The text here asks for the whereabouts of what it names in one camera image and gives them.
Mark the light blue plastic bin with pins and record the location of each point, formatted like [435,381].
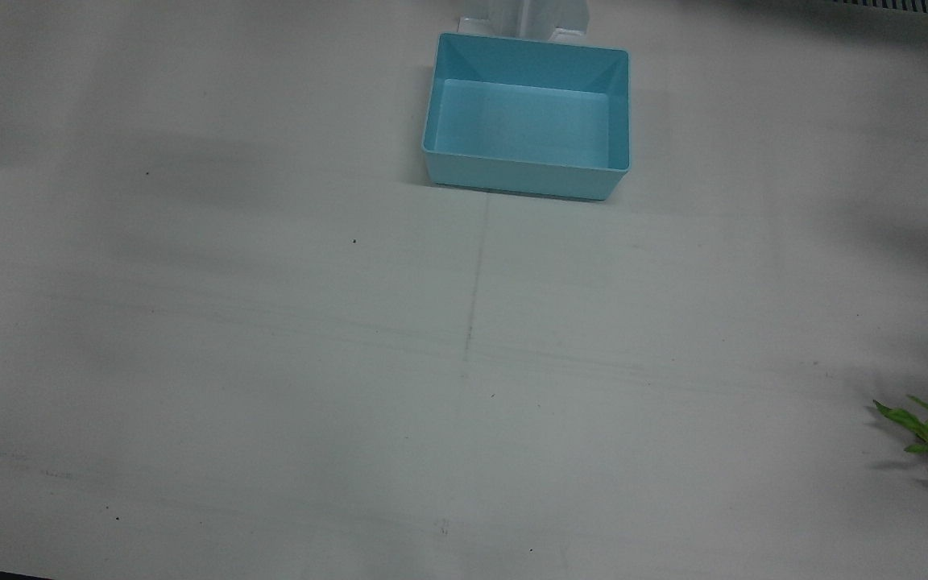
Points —
[524,121]

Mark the black striped slatted panel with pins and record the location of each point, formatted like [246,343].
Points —
[915,6]

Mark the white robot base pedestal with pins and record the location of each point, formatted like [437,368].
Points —
[488,16]

